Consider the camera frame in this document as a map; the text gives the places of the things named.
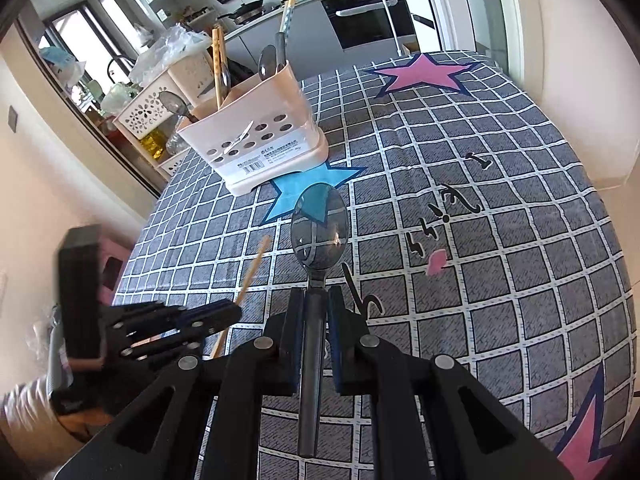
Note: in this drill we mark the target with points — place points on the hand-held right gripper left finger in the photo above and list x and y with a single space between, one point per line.
292 340

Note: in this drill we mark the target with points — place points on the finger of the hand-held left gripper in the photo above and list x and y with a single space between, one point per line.
170 345
210 312

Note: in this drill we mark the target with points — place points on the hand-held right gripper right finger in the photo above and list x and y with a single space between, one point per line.
336 350

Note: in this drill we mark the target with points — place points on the beige plastic utensil holder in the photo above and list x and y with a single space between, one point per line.
295 105

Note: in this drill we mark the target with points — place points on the blue patterned wooden chopstick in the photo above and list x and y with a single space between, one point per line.
287 15

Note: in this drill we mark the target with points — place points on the pink plastic stool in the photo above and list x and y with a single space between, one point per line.
129 270

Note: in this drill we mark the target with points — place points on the grey checked star tablecloth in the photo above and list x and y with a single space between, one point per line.
475 285

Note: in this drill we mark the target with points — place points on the gold foil packet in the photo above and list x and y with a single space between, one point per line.
152 142

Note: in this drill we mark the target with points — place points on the beige plastic basket rack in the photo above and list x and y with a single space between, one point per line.
145 110

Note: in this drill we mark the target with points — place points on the clear plastic bags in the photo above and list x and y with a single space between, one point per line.
170 45

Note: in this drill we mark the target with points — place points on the black frying pan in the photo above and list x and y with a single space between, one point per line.
245 10

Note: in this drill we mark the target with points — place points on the black built-in oven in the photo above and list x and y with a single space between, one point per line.
365 20

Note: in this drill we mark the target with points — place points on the glass sliding door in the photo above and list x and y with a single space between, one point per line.
480 5

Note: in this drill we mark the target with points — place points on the wall switch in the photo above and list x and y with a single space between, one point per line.
13 119

